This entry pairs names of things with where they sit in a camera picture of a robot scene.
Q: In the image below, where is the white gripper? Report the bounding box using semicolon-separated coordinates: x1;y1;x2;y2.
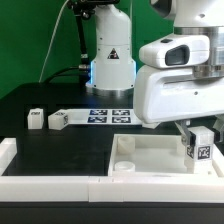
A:
133;34;224;146

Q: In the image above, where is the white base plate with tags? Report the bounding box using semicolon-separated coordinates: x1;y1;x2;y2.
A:
56;108;143;127

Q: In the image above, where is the black cable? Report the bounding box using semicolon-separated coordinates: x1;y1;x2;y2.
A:
44;66;88;84

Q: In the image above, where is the white cable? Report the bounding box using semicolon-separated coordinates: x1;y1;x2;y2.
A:
38;3;70;84

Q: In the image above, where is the white square tabletop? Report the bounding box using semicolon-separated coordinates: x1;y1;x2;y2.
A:
107;133;224;178

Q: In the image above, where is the white U-shaped fence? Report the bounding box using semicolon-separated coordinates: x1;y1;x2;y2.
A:
0;138;224;203

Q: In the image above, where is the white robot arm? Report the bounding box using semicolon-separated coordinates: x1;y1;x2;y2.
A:
86;0;224;127

